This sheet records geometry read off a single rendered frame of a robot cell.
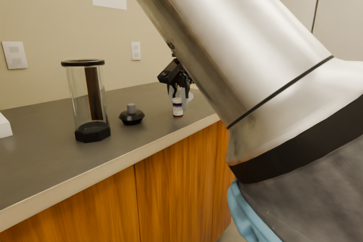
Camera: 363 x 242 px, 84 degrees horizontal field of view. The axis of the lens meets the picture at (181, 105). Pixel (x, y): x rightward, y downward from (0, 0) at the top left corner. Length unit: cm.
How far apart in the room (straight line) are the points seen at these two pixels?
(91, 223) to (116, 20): 106
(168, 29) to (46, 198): 42
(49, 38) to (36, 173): 77
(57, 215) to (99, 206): 10
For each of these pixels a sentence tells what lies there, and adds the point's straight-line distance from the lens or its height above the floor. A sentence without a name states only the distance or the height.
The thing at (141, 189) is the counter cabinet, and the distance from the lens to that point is 69.
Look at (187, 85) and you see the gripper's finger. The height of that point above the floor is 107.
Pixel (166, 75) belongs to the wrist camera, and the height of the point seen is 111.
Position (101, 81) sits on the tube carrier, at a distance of 60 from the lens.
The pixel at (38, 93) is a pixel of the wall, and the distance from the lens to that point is 119.
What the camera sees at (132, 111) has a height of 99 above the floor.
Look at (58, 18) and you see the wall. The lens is 121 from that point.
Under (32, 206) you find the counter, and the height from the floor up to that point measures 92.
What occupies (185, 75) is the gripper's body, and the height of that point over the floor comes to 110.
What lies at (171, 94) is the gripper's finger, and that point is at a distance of 78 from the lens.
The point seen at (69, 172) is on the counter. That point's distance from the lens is 52.
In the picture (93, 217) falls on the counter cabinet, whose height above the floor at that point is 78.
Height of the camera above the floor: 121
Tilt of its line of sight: 17 degrees down
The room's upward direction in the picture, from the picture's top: straight up
